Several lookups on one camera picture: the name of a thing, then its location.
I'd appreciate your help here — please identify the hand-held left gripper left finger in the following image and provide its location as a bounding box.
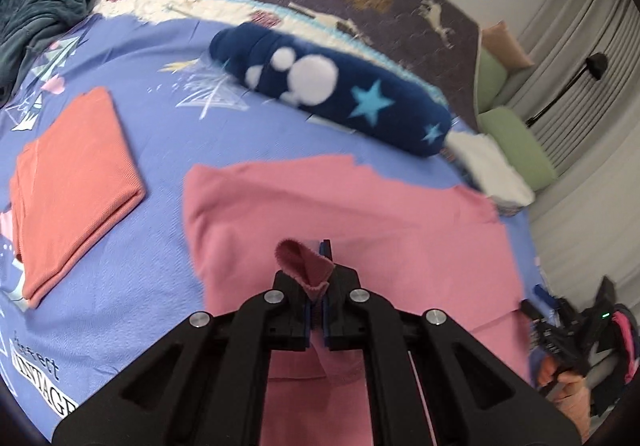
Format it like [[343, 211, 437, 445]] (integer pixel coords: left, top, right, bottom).
[[51, 271, 313, 446]]

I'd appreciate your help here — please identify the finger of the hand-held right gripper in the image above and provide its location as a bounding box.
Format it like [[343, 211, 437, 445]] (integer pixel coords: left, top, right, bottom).
[[520, 300, 551, 329]]

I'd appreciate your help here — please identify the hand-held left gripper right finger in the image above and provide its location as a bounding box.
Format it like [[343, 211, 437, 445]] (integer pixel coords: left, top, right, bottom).
[[320, 239, 583, 446]]

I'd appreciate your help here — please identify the pink cloth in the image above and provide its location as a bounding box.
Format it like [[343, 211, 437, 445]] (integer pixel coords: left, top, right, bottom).
[[182, 153, 533, 446]]

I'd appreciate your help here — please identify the person's right hand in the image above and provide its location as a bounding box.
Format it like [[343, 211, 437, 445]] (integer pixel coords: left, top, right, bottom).
[[539, 356, 591, 399]]

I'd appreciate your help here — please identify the white folded cloth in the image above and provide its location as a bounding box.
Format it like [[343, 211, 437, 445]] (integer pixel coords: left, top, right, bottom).
[[442, 131, 536, 211]]

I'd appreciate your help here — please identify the navy star-print rolled blanket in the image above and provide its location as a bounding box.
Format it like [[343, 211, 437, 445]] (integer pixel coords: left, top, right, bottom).
[[209, 22, 453, 157]]

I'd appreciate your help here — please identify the lavender printed bedsheet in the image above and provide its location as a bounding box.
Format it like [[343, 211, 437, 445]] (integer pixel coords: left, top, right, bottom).
[[0, 0, 546, 442]]

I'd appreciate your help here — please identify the small green pillow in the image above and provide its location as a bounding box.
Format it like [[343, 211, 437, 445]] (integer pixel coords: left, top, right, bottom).
[[475, 46, 511, 114]]

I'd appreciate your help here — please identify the black lamp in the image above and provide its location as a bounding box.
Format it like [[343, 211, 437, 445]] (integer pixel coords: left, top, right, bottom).
[[525, 53, 609, 124]]

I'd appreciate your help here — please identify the coral folded cloth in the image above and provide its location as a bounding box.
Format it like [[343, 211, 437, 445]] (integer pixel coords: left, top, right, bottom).
[[9, 86, 147, 309]]

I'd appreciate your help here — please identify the peach pillow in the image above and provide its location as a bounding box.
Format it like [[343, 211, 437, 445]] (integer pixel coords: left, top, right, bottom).
[[481, 20, 535, 71]]

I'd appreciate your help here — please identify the grey curtain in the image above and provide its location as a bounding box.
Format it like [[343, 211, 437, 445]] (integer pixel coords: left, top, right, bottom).
[[500, 0, 640, 227]]

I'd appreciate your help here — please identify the teal clothing pile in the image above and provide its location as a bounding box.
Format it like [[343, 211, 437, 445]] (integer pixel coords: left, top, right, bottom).
[[0, 0, 98, 101]]

